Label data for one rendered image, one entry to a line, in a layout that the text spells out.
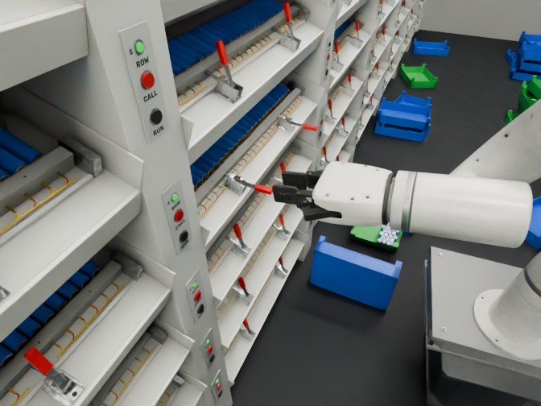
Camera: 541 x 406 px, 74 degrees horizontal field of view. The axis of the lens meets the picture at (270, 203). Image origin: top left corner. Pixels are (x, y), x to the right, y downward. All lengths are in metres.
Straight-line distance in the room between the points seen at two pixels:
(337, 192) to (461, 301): 0.69
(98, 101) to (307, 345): 1.10
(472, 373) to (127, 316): 0.84
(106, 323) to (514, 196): 0.55
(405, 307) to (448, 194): 1.03
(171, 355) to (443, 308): 0.70
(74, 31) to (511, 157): 0.54
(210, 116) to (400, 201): 0.31
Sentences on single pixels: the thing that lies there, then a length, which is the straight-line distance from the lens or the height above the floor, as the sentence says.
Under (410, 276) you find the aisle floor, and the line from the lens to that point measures 1.59.
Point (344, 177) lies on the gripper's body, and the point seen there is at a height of 0.87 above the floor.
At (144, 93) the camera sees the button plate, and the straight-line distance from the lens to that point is 0.43.
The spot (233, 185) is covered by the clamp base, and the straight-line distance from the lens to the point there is 0.73.
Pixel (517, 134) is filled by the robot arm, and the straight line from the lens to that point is 0.57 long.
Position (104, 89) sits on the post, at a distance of 0.40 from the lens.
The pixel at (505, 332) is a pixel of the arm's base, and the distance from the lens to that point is 1.10.
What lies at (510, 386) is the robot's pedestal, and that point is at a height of 0.28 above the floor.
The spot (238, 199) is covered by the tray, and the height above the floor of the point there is 0.71.
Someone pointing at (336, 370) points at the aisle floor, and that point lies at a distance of 1.31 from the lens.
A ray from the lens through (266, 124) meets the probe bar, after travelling 0.88.
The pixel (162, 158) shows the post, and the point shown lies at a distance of 0.47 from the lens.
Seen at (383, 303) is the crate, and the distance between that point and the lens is 1.42.
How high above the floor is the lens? 1.18
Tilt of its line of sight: 41 degrees down
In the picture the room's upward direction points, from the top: straight up
